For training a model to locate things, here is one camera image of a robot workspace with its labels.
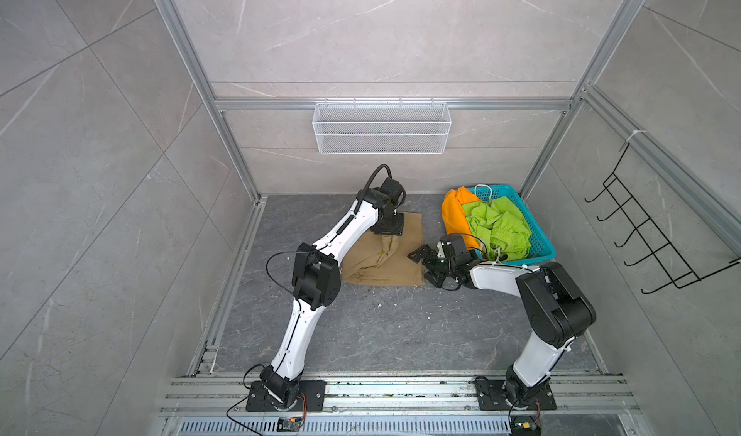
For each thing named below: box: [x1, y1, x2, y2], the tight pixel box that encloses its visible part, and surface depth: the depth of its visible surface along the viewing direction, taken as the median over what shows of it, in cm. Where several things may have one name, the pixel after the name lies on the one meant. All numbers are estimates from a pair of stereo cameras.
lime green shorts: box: [462, 195, 533, 262], surface depth 97 cm
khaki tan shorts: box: [341, 212, 426, 286], surface depth 96 cm
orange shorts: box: [441, 186, 483, 251], surface depth 106 cm
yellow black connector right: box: [509, 415, 543, 436], surface depth 72 cm
